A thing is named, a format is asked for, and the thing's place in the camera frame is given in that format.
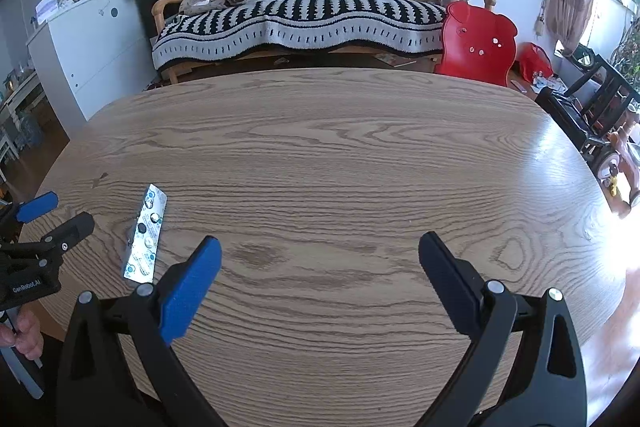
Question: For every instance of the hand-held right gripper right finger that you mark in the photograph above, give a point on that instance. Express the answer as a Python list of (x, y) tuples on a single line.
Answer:
[(447, 282)]

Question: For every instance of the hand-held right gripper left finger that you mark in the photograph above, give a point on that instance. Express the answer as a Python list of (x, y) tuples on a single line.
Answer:
[(192, 292)]

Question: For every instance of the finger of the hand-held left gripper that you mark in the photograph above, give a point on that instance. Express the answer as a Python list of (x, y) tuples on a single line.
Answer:
[(37, 205), (75, 227)]

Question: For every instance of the silver blister pack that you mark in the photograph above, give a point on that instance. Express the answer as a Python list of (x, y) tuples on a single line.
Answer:
[(145, 232)]

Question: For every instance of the person's left hand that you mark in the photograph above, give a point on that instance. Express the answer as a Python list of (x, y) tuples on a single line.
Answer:
[(31, 339)]

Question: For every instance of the white shelf rack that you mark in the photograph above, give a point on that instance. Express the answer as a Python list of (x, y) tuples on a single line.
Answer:
[(20, 107)]

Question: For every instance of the white cabinet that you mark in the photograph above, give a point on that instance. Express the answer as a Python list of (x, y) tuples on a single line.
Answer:
[(95, 47)]

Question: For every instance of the stack of white papers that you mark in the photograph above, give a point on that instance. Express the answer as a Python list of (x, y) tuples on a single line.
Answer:
[(46, 9)]

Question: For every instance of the black panel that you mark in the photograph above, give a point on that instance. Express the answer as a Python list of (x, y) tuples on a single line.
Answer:
[(157, 17)]

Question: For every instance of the black wooden chair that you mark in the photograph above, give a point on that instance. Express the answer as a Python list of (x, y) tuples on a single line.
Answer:
[(595, 107)]

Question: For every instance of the wooden sofa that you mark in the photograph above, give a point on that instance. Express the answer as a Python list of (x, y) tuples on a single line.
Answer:
[(165, 7)]

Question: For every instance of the red child chair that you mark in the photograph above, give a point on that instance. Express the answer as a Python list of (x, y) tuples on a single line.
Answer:
[(475, 47)]

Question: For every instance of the red bag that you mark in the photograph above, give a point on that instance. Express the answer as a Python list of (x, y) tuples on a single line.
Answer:
[(535, 59)]

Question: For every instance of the striped black white sofa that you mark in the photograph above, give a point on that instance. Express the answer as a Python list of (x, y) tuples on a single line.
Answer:
[(320, 17)]

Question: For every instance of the green plants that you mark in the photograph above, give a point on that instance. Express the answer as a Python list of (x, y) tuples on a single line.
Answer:
[(627, 37)]

